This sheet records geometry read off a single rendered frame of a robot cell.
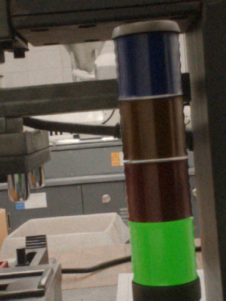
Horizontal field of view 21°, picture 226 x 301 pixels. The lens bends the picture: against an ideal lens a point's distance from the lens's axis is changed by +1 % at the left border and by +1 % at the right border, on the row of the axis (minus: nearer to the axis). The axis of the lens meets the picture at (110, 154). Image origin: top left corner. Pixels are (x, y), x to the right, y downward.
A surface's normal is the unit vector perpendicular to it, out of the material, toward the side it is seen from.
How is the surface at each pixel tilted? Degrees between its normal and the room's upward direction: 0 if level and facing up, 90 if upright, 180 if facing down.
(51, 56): 90
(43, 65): 90
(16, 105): 90
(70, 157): 90
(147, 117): 76
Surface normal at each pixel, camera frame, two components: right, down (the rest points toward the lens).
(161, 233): -0.09, -0.18
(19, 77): -0.07, 0.05
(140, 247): -0.62, 0.33
